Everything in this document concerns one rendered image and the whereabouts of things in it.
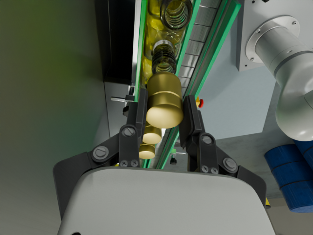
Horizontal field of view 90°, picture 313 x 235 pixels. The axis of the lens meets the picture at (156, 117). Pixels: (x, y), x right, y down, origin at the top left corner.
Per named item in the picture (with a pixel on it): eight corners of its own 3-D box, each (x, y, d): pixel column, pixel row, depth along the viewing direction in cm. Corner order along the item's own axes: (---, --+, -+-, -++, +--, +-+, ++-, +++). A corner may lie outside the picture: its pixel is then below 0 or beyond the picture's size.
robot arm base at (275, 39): (308, 8, 55) (347, 31, 44) (288, 56, 69) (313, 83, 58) (249, 23, 59) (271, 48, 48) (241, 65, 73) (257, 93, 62)
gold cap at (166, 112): (149, 68, 15) (146, 100, 12) (185, 74, 15) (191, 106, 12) (145, 96, 18) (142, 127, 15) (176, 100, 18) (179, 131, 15)
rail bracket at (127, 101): (115, 77, 50) (106, 107, 42) (137, 80, 51) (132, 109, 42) (116, 86, 53) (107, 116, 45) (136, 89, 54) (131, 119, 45)
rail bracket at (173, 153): (170, 135, 75) (171, 161, 66) (185, 136, 76) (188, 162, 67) (168, 140, 78) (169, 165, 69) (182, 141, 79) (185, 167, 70)
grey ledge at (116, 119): (109, 65, 57) (102, 84, 50) (133, 69, 58) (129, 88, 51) (116, 169, 129) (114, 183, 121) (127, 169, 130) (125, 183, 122)
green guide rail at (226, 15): (224, -7, 33) (236, 3, 28) (229, -6, 33) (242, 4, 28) (143, 200, 164) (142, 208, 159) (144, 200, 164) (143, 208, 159)
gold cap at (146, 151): (144, 142, 35) (143, 161, 32) (135, 134, 32) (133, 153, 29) (158, 138, 33) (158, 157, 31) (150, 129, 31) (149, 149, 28)
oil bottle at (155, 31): (151, -13, 33) (145, 24, 19) (177, -8, 34) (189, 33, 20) (148, 17, 37) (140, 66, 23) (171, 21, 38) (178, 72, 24)
